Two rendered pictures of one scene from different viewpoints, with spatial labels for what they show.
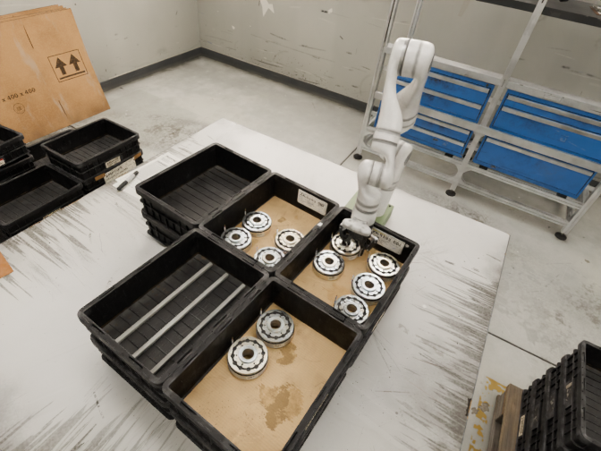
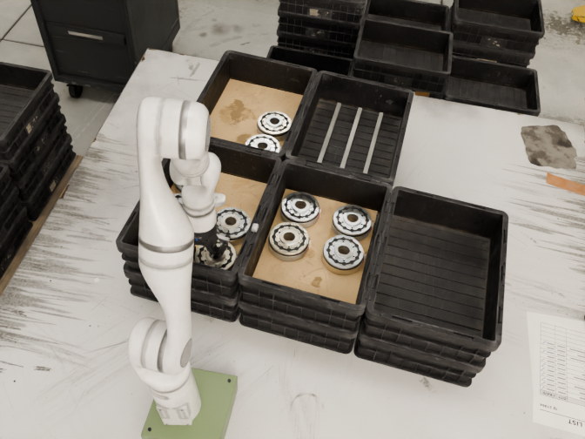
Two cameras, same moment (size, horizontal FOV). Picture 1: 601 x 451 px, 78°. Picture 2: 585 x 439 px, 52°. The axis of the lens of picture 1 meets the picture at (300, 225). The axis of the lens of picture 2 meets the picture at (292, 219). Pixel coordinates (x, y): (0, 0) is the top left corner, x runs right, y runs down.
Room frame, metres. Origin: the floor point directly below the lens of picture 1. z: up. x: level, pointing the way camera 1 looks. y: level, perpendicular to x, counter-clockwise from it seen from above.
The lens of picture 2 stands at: (1.75, -0.26, 2.09)
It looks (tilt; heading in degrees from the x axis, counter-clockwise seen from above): 51 degrees down; 162
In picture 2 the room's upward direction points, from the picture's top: 6 degrees clockwise
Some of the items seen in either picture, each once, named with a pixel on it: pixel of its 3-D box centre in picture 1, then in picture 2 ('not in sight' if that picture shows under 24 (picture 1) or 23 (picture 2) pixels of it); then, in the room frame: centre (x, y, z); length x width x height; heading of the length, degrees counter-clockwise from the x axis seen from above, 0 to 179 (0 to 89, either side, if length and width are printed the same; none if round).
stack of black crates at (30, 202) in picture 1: (39, 216); not in sight; (1.33, 1.36, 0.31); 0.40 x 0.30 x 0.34; 155
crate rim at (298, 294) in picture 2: (273, 216); (319, 230); (0.91, 0.09, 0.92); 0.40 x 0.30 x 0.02; 151
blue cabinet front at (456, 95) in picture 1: (427, 108); not in sight; (2.65, -0.81, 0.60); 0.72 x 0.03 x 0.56; 65
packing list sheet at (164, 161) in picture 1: (156, 174); (575, 374); (1.32, 0.67, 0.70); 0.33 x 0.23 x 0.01; 155
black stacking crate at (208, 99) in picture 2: (269, 370); (252, 115); (0.42, 0.03, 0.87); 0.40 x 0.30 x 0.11; 151
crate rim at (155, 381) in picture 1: (181, 294); (353, 124); (0.56, 0.29, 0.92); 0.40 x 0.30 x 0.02; 151
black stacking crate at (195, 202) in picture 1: (207, 191); (435, 273); (1.06, 0.36, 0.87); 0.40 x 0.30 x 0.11; 151
